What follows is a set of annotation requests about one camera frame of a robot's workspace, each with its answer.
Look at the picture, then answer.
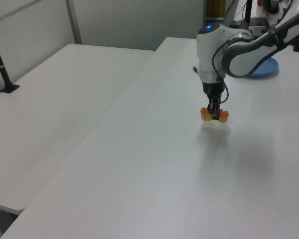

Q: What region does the orange glazed bread roll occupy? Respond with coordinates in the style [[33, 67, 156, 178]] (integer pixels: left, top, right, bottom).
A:
[[200, 107, 230, 123]]

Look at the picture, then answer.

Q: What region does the black upright pole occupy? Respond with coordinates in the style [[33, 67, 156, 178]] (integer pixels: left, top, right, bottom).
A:
[[245, 0, 254, 25]]

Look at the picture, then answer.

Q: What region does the black camera stand pole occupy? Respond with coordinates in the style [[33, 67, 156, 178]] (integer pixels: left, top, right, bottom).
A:
[[0, 24, 20, 94]]

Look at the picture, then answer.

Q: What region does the brown wooden board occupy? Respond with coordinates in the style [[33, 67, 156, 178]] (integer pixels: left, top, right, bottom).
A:
[[206, 0, 226, 19]]

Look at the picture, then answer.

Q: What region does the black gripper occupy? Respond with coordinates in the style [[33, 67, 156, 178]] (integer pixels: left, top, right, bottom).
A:
[[202, 81, 225, 121]]

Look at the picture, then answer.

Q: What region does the blue round plate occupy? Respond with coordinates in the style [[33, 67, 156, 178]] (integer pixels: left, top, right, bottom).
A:
[[249, 56, 279, 79]]

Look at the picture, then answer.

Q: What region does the grey partition frame post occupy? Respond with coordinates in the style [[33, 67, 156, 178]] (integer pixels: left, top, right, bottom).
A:
[[64, 0, 83, 46]]

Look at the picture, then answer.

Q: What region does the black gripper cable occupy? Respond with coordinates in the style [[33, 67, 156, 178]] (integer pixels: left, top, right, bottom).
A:
[[211, 37, 230, 104]]

